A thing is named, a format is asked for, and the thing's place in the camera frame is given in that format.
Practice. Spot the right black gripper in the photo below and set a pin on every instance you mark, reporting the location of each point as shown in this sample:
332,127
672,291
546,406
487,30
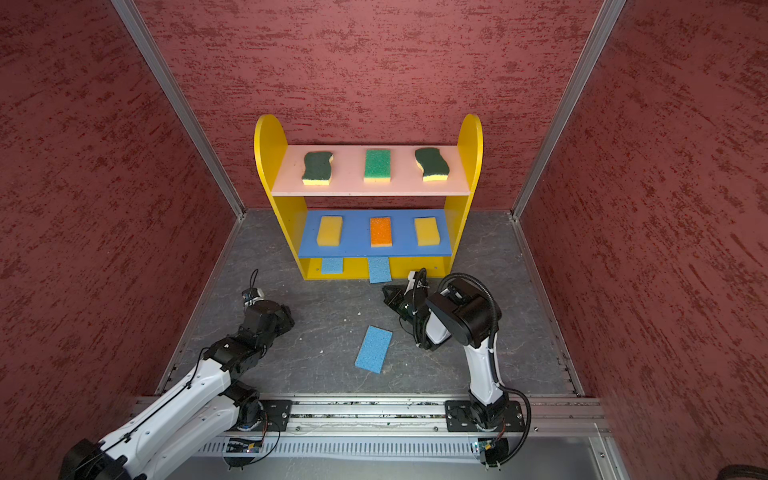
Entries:
393,300

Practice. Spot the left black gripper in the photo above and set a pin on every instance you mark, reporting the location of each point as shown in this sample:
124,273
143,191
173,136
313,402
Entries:
285,320

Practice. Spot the light blue sponge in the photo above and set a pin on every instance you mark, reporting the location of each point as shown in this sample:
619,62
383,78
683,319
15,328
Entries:
332,266
373,350
379,270

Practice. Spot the yellow sponge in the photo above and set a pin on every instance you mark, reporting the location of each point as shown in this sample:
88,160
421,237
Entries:
330,231
427,232

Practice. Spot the orange sponge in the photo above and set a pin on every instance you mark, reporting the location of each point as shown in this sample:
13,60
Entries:
381,232

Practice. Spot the dark green wavy sponge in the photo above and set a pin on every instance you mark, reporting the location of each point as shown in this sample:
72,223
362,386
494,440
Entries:
317,168
432,164

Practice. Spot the bright green rectangular sponge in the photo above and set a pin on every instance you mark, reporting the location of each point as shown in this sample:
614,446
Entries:
377,166

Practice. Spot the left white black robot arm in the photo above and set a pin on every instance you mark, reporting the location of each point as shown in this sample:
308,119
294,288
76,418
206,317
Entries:
208,401

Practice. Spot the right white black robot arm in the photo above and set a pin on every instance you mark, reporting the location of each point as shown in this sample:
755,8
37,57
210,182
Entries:
460,308

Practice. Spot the blue lower shelf board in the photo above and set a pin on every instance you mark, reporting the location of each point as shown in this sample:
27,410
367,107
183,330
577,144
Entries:
355,234

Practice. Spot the yellow wooden shelf unit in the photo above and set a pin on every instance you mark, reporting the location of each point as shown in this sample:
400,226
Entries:
270,146

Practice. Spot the pink upper shelf board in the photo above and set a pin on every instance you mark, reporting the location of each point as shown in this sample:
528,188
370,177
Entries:
406,179

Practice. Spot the left small circuit board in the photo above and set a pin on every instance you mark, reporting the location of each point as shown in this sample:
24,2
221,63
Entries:
243,446

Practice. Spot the left aluminium corner profile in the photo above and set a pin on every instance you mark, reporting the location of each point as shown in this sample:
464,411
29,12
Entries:
140,34

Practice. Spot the aluminium corner profile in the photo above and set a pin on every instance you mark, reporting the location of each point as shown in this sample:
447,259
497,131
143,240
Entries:
599,34
140,34

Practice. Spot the right aluminium corner profile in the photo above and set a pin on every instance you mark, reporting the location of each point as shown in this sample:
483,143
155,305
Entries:
599,34

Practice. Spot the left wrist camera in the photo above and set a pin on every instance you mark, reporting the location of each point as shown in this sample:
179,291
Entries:
251,296

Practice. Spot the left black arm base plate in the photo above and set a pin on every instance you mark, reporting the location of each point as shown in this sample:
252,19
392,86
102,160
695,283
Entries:
264,415

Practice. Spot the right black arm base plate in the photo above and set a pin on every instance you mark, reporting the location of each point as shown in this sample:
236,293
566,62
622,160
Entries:
460,419

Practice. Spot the white slotted cable duct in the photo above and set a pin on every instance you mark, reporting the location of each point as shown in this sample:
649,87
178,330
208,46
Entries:
421,449

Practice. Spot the aluminium mounting rail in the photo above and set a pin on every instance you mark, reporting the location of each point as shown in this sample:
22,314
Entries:
421,415

